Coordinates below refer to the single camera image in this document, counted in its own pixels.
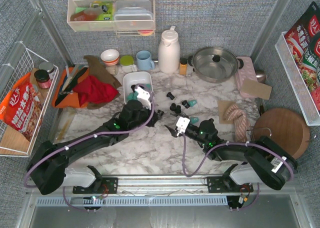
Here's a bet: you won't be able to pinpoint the white storage basket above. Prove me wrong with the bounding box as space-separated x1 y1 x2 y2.
122 71 154 104

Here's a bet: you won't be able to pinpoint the red cloth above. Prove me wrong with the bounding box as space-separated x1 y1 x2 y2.
72 75 119 106

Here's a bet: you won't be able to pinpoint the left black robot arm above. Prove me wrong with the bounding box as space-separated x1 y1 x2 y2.
23 100 164 195

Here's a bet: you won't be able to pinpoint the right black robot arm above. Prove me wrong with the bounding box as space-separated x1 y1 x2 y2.
166 116 298 191

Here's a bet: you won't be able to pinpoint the white mesh basket right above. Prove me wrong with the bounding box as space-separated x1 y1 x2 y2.
274 31 320 127

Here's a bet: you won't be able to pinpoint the glass spice jar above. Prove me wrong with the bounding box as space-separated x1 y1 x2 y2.
106 65 119 76

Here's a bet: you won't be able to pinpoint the light blue mug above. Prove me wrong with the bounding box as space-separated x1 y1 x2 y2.
136 50 155 71

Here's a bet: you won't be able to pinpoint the green lid sugar jar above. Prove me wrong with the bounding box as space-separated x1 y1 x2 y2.
119 55 138 74

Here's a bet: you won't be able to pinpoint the brown cloth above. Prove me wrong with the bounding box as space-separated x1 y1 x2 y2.
83 55 122 110

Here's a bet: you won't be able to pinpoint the orange striped white bowl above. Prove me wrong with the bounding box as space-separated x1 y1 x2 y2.
100 49 120 66

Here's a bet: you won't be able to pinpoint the cardboard piece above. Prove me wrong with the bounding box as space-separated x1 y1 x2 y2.
240 78 272 100

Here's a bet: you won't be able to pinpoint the steel pot with lid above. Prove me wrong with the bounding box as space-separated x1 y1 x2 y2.
187 46 244 84

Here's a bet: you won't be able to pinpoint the white thermos jug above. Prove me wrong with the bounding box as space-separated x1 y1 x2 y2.
158 25 181 74

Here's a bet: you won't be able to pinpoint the black kitchen knife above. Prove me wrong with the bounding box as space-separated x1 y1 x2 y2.
54 67 88 107

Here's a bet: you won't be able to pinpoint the yellow spice jar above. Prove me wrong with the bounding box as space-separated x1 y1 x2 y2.
179 57 188 76

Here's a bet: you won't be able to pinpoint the pink tray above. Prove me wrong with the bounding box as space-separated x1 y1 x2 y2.
235 56 258 99

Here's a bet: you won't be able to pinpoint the round wooden board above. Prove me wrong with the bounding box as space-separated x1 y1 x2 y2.
253 108 311 159

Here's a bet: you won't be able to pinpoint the red lid jar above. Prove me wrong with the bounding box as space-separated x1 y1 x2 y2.
34 69 52 89

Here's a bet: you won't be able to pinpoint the steel lid jar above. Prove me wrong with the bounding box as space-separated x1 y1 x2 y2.
39 61 55 74

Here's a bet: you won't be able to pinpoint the clear plastic food containers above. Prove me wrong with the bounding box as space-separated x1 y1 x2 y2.
113 0 154 31

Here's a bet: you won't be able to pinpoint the green label bottle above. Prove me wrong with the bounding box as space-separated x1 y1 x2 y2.
89 1 115 21

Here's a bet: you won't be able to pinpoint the orange seasoning packet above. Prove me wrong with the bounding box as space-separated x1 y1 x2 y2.
0 72 42 142

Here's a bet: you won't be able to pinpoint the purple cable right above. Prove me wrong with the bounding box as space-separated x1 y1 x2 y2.
182 134 295 211

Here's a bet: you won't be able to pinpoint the purple cable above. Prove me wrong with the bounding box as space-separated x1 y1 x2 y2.
182 134 295 211
23 83 155 211

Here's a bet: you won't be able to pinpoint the wire hanger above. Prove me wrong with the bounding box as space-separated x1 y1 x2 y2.
251 127 272 141

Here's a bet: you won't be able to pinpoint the white handle knife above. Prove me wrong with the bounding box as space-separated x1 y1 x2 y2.
61 67 77 92

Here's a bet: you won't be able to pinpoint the clear wall shelf bin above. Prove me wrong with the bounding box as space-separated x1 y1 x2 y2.
67 0 156 36

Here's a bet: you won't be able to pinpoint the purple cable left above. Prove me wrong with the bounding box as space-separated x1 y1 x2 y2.
23 83 155 211

